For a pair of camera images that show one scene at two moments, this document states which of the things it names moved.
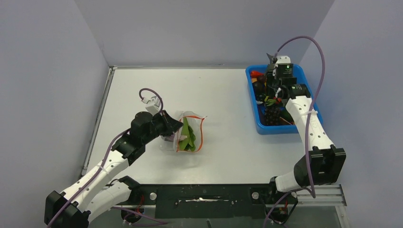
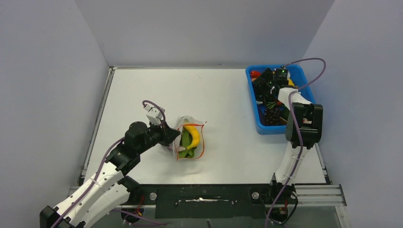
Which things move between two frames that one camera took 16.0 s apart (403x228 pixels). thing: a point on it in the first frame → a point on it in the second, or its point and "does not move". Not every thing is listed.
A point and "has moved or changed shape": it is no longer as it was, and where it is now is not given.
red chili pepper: x=255 y=73 does not move
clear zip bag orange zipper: x=189 y=138 has moved or changed shape
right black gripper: x=271 y=77 → x=267 y=75
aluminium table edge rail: x=110 y=71 does not move
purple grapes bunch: x=272 y=115 does not move
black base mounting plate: x=208 y=201 does not move
